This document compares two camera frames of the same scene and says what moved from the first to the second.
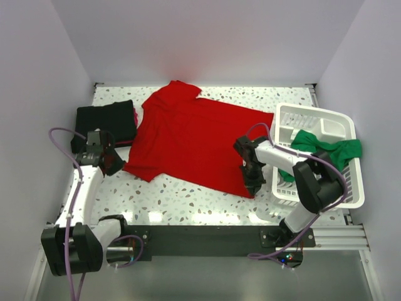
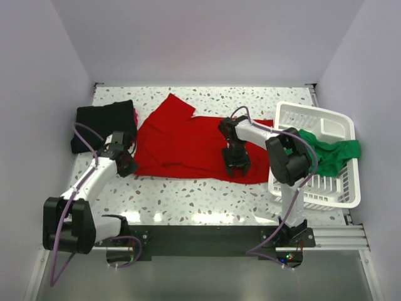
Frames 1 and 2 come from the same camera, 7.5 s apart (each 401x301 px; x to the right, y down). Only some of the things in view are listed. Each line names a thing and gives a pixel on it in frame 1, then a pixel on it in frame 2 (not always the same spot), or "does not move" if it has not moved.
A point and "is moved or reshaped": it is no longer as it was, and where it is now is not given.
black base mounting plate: [144, 242] does not move
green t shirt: [339, 151] does not move
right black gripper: [252, 185] → [244, 162]
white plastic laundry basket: [289, 120] does not move
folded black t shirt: [117, 118] does not move
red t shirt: [183, 137] is moved or reshaped
